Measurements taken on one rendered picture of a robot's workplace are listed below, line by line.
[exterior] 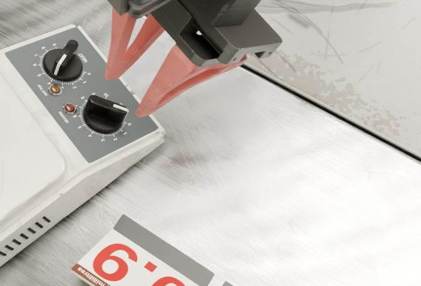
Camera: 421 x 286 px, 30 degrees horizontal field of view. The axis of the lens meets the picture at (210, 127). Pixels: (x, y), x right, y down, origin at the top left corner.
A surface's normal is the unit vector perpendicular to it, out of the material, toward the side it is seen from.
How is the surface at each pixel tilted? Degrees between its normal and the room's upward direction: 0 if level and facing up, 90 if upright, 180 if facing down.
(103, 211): 0
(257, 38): 51
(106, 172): 90
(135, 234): 0
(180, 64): 61
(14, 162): 0
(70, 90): 30
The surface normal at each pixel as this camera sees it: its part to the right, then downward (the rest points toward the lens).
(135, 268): 0.32, -0.75
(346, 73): -0.04, -0.30
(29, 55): 0.36, -0.56
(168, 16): -0.52, 0.15
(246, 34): 0.58, -0.66
